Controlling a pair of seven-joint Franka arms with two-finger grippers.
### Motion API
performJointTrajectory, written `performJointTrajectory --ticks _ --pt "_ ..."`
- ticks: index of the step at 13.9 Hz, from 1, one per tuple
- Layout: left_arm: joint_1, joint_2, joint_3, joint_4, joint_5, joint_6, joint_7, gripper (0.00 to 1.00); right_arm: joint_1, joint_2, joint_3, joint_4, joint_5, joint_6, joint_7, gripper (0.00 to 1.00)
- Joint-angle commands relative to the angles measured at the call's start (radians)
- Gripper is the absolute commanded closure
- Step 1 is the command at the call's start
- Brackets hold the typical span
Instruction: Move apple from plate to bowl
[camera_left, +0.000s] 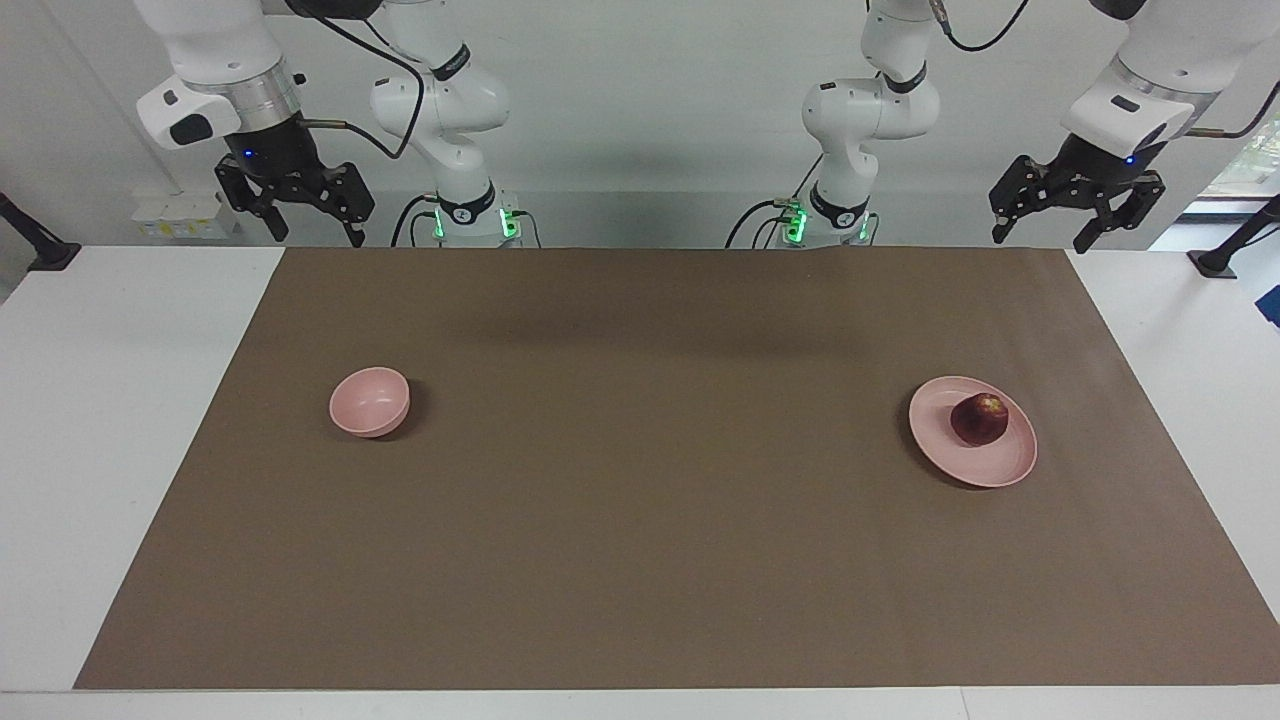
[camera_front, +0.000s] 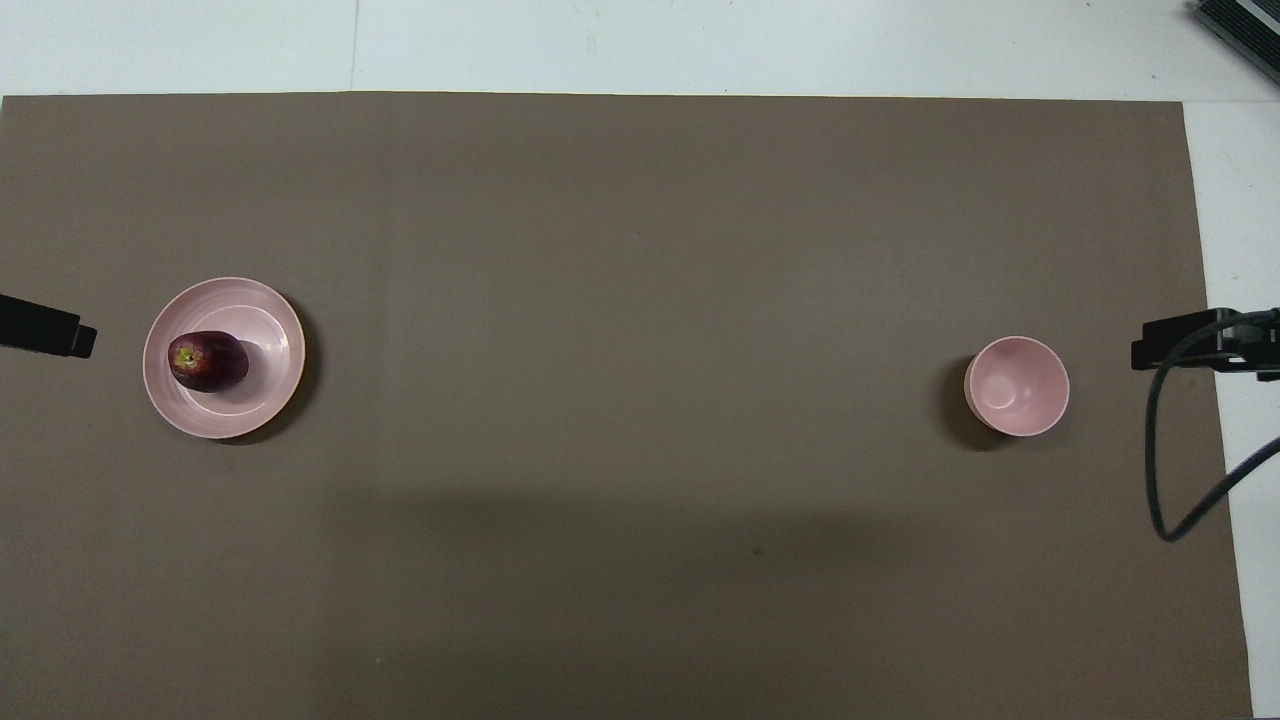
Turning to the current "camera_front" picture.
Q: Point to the pink bowl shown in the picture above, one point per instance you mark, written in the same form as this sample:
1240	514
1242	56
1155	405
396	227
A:
1018	388

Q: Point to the pink plate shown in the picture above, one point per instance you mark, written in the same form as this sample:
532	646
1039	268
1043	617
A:
262	402

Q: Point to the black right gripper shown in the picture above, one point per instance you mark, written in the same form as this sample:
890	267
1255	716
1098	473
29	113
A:
1205	342

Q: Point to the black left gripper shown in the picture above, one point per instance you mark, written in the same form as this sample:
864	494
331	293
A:
35	325

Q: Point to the brown table mat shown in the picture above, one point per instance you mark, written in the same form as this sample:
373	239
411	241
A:
640	300

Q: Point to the dark red apple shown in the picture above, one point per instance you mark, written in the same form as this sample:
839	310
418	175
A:
210	362

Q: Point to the dark grey ribbed device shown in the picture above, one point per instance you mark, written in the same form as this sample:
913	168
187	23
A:
1245	30

